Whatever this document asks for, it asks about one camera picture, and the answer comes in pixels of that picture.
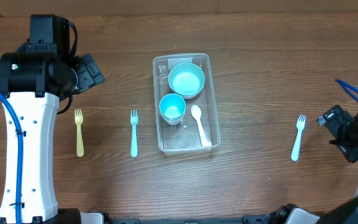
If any light blue plastic fork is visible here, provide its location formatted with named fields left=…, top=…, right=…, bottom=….
left=291, top=114, right=306, bottom=161
left=130, top=110, right=139, bottom=158

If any yellow plastic fork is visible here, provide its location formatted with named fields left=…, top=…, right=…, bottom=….
left=75, top=109, right=85, bottom=157

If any pink plastic spoon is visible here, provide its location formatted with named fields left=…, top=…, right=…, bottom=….
left=191, top=105, right=211, bottom=147

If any blue plastic cup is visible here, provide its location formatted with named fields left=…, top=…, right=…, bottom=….
left=159, top=93, right=186, bottom=120

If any blue plastic bowl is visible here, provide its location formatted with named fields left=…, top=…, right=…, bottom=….
left=169, top=83, right=204, bottom=95

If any teal plastic bowl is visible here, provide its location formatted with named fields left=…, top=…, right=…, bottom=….
left=168, top=62, right=205, bottom=85

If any pink plastic cup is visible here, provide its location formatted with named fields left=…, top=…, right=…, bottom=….
left=165, top=120, right=181, bottom=126

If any green plastic cup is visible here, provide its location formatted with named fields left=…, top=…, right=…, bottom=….
left=161, top=114, right=183, bottom=121

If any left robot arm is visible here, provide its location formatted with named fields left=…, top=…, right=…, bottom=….
left=0, top=40, right=104, bottom=223

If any clear plastic container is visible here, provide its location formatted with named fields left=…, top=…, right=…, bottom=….
left=153, top=53, right=221, bottom=155

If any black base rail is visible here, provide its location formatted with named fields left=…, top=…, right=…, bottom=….
left=79, top=210, right=279, bottom=224

